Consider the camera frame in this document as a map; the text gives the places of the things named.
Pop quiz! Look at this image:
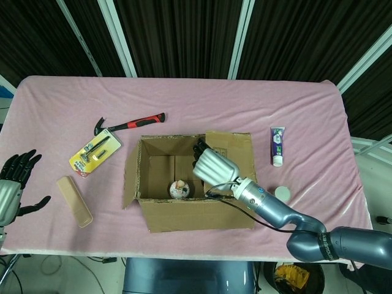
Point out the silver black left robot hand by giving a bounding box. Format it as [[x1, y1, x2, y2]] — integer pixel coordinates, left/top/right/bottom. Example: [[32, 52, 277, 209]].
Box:
[[0, 149, 52, 228]]

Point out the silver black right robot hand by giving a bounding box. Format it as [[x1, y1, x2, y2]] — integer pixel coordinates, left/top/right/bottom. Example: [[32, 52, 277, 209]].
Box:
[[192, 137, 241, 187]]

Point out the brown cardboard box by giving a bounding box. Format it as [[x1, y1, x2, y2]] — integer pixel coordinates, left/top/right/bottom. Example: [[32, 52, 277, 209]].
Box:
[[122, 130, 258, 234]]

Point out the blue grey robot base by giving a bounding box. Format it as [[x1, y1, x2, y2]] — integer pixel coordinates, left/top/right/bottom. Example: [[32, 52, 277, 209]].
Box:
[[122, 257, 255, 294]]

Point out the small round patterned ball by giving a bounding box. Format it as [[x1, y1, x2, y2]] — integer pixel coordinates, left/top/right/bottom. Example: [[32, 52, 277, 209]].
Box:
[[169, 179, 192, 200]]

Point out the pink fleece table cloth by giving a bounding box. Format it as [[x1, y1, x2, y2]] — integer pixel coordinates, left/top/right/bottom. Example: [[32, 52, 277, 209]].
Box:
[[0, 75, 374, 257]]

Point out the beige oblong plastic case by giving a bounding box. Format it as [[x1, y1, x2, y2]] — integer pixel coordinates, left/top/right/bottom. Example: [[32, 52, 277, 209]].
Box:
[[56, 175, 94, 228]]

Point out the white blue toothpaste tube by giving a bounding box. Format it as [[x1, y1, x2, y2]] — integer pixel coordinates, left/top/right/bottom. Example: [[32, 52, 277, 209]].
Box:
[[269, 126, 284, 167]]

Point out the small white cream jar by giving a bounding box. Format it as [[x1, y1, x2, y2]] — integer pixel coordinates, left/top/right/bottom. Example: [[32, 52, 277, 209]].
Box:
[[273, 185, 293, 202]]

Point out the black red claw hammer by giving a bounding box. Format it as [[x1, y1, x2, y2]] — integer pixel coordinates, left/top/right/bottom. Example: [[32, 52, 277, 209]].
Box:
[[92, 112, 167, 137]]

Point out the yellow razor blister pack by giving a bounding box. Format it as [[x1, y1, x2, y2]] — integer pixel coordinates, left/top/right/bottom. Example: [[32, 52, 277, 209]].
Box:
[[69, 128, 124, 179]]

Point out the yellow wrapper trash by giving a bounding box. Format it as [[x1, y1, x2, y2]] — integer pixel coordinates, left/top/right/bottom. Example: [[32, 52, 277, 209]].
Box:
[[274, 264, 309, 289]]

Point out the black pleated curtain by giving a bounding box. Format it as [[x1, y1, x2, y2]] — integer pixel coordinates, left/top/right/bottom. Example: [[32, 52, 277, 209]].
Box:
[[0, 0, 392, 138]]

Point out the black trash bin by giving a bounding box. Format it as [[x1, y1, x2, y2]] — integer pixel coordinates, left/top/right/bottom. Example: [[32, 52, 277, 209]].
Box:
[[263, 261, 326, 294]]

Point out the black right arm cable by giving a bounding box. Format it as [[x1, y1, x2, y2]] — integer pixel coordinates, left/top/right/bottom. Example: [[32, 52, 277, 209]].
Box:
[[204, 181, 309, 236]]

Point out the wide white frame post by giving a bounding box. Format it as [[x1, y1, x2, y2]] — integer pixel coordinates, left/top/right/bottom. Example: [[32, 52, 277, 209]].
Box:
[[334, 34, 392, 94], [97, 0, 138, 78], [227, 0, 256, 81]]

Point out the thin white frame post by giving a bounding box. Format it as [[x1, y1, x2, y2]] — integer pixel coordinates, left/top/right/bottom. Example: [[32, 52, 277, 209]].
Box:
[[56, 0, 104, 78]]

